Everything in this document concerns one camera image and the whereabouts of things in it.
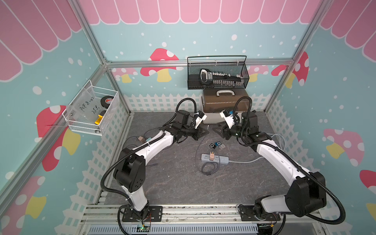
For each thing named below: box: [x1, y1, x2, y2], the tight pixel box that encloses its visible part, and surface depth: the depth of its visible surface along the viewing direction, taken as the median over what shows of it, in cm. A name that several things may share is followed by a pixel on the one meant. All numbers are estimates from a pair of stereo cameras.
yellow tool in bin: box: [94, 114, 104, 125], surface depth 64 cm
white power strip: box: [200, 153, 230, 165], surface depth 93 cm
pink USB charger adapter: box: [209, 151, 215, 162], surface depth 90 cm
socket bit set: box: [199, 69, 244, 87], surface depth 91 cm
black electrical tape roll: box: [100, 95, 115, 109], surface depth 81 cm
